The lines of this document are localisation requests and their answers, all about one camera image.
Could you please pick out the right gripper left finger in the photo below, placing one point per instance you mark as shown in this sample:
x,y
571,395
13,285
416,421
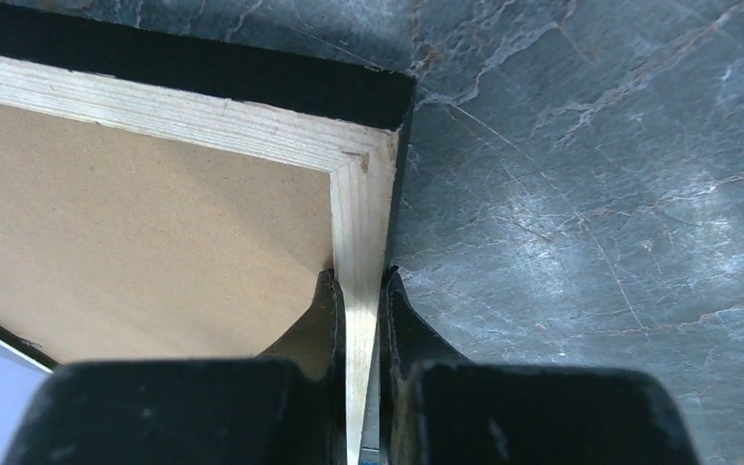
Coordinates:
x,y
283,406

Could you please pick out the brown cardboard backing board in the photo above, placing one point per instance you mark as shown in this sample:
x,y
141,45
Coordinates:
x,y
117,245

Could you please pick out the wooden picture frame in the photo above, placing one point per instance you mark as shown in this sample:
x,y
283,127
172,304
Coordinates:
x,y
345,120

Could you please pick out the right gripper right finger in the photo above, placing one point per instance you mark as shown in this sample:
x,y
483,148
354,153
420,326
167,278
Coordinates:
x,y
439,407

